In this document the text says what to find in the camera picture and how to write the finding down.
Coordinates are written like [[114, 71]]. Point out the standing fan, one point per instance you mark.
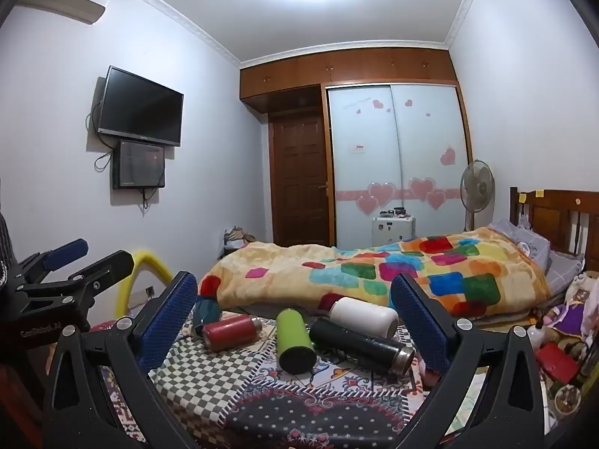
[[475, 182]]

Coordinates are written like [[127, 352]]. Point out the pile of clothes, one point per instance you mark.
[[236, 238]]

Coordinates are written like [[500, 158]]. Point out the purple stuffed toy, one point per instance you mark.
[[568, 315]]

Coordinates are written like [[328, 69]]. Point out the green cup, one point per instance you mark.
[[295, 341]]

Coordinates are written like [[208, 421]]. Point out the red cup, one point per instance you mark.
[[229, 333]]

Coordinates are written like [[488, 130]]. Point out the small white cabinet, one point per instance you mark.
[[394, 231]]

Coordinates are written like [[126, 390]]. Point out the red box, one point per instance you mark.
[[557, 362]]

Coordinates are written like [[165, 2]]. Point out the grey pillow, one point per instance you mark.
[[519, 238]]

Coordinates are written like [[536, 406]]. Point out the white cup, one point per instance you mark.
[[365, 315]]

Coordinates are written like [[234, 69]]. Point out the wooden headboard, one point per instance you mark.
[[547, 217]]

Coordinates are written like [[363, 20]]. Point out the yellow foam arch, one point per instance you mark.
[[124, 285]]

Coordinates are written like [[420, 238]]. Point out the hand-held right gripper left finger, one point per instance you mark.
[[171, 318]]

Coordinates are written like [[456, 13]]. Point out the brown wooden door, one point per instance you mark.
[[299, 182]]

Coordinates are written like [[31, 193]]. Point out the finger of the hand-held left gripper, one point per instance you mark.
[[110, 263], [68, 250]]

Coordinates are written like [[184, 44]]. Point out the small black wall monitor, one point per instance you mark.
[[139, 166]]

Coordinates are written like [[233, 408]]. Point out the colourful patchwork blanket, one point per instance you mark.
[[327, 266]]

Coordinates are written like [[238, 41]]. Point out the black wall television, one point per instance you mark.
[[140, 105]]

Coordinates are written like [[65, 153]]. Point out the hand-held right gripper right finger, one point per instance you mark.
[[419, 327]]

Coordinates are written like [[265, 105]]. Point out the teal cup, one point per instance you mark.
[[206, 311]]

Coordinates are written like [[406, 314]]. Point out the wooden wardrobe with sliding doors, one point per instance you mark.
[[397, 149]]

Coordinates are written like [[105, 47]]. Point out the patterned checkered bedsheet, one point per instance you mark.
[[210, 379]]

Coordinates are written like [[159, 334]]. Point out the black cup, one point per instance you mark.
[[355, 341]]

